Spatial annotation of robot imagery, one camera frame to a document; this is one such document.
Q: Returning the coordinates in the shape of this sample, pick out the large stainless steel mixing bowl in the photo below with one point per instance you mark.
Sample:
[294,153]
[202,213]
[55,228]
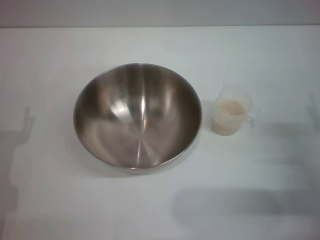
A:
[140,120]

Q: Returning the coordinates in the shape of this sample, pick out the uncooked rice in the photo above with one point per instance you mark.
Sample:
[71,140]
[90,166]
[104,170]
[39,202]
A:
[231,108]

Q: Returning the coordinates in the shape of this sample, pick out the clear plastic measuring cup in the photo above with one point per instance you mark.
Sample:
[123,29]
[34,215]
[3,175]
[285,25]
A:
[247,94]

